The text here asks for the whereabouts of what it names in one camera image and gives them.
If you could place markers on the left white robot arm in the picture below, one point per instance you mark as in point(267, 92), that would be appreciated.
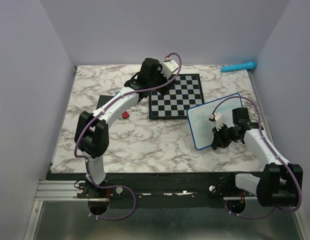
point(92, 131)

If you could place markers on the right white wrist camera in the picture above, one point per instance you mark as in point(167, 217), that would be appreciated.
point(217, 121)

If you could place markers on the aluminium extrusion rail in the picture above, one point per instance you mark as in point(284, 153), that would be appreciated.
point(57, 191)

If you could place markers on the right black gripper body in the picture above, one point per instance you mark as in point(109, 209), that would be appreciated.
point(225, 135)

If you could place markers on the blue marker pen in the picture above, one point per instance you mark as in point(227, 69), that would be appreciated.
point(239, 67)

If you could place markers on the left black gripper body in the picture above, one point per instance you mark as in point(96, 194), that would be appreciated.
point(159, 78)

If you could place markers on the black white chessboard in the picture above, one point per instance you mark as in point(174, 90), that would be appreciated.
point(185, 94)

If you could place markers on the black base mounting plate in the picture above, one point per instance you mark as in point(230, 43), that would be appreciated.
point(163, 190)

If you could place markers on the dark grey brick baseplate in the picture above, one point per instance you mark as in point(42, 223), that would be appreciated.
point(103, 99)

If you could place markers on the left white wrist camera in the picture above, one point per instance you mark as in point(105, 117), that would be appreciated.
point(169, 68)

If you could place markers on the blue framed whiteboard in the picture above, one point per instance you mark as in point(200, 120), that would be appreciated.
point(198, 118)

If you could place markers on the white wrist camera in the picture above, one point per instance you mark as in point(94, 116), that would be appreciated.
point(169, 68)
point(217, 121)

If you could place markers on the red bow-shaped eraser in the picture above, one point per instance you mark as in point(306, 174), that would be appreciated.
point(125, 115)

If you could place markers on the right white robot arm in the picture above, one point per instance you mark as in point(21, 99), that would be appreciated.
point(280, 183)

